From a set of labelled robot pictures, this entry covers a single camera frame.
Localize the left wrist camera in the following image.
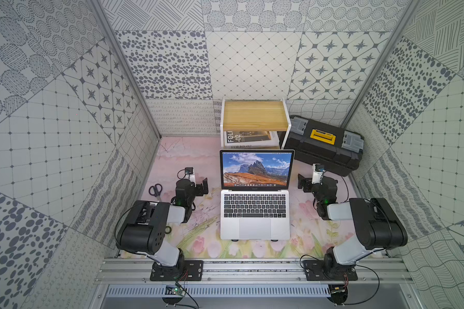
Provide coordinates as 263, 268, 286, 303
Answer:
184, 167, 196, 183

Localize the aluminium mounting rail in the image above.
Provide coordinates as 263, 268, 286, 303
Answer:
94, 257, 413, 285

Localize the silver laptop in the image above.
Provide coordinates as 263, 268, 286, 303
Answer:
220, 149, 295, 242

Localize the black scissors upper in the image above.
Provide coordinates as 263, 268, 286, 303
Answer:
148, 184, 162, 202

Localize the white slotted cable duct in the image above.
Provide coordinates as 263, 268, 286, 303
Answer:
106, 283, 331, 298

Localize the Folio-02 white book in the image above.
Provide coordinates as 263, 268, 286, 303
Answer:
224, 131, 279, 149

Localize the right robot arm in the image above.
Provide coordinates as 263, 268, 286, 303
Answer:
298, 172, 408, 272

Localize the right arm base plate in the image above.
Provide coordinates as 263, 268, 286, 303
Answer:
301, 260, 358, 281

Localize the black yellow toolbox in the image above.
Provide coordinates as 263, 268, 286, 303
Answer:
285, 115, 364, 176

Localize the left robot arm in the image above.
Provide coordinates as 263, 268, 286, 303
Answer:
115, 178, 209, 274

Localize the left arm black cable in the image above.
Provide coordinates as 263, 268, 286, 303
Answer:
114, 208, 201, 309

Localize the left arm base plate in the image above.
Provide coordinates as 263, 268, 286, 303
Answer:
150, 260, 204, 281

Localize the white wooden shelf rack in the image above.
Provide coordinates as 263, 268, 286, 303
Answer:
220, 98, 292, 149

